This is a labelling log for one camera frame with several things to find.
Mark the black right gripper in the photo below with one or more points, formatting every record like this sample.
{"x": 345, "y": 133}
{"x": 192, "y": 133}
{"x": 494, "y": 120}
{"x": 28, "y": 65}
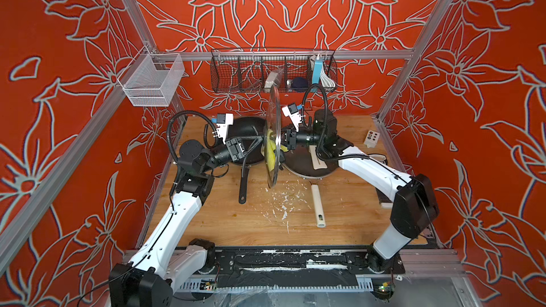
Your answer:
{"x": 291, "y": 136}

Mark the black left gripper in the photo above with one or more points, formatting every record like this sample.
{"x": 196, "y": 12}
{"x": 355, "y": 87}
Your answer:
{"x": 234, "y": 149}

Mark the yellow microfiber cloth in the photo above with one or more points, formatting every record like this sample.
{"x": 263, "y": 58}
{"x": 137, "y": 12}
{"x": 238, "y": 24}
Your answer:
{"x": 273, "y": 153}

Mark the glass pot lid black knob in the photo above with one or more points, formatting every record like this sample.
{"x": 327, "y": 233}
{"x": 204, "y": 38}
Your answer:
{"x": 273, "y": 121}

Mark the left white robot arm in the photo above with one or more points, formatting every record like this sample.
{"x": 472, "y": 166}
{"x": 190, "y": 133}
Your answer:
{"x": 152, "y": 277}

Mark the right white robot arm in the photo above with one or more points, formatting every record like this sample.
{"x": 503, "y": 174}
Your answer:
{"x": 414, "y": 204}

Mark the black frying pan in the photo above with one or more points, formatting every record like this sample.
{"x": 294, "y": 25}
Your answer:
{"x": 250, "y": 131}

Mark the dark blue round object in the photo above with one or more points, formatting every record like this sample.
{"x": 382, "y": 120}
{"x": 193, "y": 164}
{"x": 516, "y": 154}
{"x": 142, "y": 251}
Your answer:
{"x": 299, "y": 84}

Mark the white packet in basket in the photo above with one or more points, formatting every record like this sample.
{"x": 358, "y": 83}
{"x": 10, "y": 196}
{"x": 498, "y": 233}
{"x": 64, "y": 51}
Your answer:
{"x": 274, "y": 79}

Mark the light blue box in basket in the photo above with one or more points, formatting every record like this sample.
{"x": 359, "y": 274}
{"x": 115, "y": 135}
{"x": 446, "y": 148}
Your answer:
{"x": 317, "y": 67}

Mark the white remote with buttons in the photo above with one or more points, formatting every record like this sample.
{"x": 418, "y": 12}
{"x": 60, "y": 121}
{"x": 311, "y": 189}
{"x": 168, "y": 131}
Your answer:
{"x": 372, "y": 139}

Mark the glass lid with beige handle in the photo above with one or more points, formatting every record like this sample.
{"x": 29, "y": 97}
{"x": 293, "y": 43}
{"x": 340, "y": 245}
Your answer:
{"x": 303, "y": 162}

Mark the black wire wall basket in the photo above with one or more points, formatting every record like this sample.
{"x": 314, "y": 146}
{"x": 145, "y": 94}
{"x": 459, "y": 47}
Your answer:
{"x": 256, "y": 70}

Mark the white mesh wall basket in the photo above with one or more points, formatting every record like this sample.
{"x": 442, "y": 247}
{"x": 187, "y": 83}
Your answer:
{"x": 150, "y": 83}

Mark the black long-handled peeler tool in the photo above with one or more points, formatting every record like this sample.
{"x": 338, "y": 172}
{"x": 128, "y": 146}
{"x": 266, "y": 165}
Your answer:
{"x": 383, "y": 199}

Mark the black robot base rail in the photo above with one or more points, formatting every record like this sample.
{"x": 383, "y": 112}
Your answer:
{"x": 299, "y": 267}

